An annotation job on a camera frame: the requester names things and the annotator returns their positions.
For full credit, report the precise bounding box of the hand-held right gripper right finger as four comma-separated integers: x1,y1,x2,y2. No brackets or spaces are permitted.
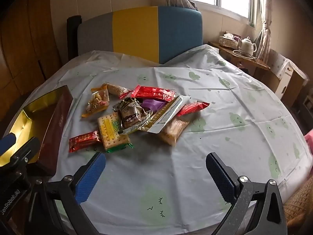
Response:
206,152,288,235

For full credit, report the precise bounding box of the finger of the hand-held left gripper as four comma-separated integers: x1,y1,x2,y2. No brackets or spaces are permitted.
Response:
7,136,41,167
0,133,18,159

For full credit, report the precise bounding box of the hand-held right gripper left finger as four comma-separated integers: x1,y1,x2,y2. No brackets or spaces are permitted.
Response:
27,152,106,235

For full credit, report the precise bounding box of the dark red gold-lined box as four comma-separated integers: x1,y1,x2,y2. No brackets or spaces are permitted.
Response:
0,85,74,177

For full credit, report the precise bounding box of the orange cracker bag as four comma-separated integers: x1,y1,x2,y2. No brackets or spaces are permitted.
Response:
159,117,192,147

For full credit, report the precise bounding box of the round cracker roll packet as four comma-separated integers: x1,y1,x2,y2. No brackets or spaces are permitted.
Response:
102,83,132,98

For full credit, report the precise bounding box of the large red snack packet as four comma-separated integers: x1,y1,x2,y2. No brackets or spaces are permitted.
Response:
126,85,176,102

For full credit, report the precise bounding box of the small red snack packet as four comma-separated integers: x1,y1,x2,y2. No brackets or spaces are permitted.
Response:
176,101,210,117
68,130,101,153

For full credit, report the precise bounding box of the white green-printed tablecloth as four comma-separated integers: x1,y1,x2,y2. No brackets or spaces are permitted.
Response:
5,44,313,235

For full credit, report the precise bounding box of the yellow green cracker packet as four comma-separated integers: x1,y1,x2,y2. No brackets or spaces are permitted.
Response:
97,111,134,153

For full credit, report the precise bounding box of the orange peanut packet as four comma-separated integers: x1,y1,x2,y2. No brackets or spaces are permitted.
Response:
81,88,110,118

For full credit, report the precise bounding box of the brown chocolate snack packet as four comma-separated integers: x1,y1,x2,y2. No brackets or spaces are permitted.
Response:
112,97,153,129

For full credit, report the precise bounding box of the silver gold long packet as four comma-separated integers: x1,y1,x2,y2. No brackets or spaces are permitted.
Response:
120,95,191,134

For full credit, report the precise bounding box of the wicker chair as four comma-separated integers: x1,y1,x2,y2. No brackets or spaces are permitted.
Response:
285,181,313,226

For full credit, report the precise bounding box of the purple snack packet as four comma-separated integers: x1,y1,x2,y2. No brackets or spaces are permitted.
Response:
142,98,169,113

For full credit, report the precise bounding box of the pink cloth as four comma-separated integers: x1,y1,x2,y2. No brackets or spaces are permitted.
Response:
304,130,313,152

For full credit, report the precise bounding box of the wooden wardrobe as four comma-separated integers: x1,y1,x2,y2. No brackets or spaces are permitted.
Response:
0,0,62,98

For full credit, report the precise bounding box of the wooden nightstand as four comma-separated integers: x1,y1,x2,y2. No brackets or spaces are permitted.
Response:
208,40,272,79

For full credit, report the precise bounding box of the cardboard box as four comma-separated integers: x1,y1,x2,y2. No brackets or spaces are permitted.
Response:
254,49,309,101

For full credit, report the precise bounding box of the round glass tray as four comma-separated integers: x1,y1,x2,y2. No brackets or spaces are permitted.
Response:
232,50,257,59

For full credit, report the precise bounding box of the white teapot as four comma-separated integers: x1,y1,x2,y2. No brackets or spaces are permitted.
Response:
238,36,258,54

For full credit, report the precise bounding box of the beige tissue box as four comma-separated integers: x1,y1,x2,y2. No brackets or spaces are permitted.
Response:
218,32,241,48

